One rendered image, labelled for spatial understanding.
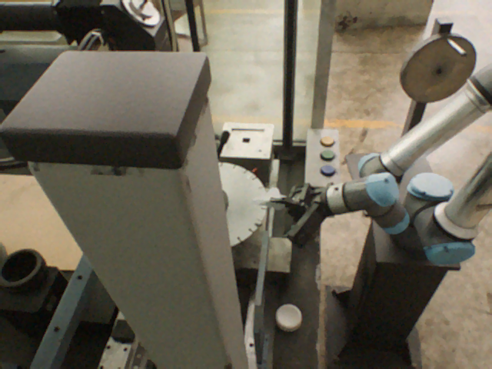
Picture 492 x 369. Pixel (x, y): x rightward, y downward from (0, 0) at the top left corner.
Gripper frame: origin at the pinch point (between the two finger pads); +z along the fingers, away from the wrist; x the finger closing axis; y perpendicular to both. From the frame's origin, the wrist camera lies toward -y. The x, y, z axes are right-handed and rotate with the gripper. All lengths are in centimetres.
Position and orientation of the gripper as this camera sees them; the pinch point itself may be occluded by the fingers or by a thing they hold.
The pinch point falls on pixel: (267, 220)
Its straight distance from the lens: 110.6
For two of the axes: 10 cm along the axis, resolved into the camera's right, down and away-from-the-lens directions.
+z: -7.5, 2.1, 6.2
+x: -5.7, -6.7, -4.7
